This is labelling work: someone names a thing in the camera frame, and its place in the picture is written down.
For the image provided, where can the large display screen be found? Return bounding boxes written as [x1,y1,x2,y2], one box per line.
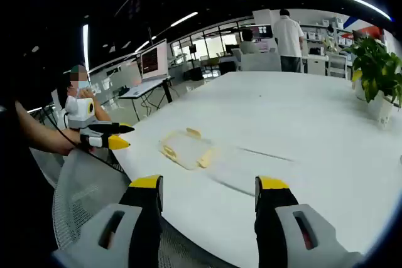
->
[140,38,170,81]

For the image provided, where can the clear plastic container lid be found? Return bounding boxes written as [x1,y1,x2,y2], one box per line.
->
[158,127,221,171]

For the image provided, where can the green potted plant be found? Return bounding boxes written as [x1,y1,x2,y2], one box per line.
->
[344,34,402,129]

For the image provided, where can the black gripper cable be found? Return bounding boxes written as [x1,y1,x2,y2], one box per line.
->
[37,104,80,147]

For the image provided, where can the white office chair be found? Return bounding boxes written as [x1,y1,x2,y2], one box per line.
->
[326,53,349,80]

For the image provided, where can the computer monitor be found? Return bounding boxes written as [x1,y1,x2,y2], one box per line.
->
[251,24,273,40]

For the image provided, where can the grey mesh office chair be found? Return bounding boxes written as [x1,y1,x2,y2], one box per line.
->
[52,147,227,268]

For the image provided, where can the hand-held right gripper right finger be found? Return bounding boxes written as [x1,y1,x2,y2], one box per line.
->
[254,175,362,268]

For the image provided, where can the white desk with black legs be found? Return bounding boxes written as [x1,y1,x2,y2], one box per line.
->
[118,76,182,122]

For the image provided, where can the white storage shelf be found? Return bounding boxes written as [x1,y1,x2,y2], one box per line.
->
[301,16,354,50]

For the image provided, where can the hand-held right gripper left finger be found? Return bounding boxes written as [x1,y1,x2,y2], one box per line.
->
[52,174,164,268]

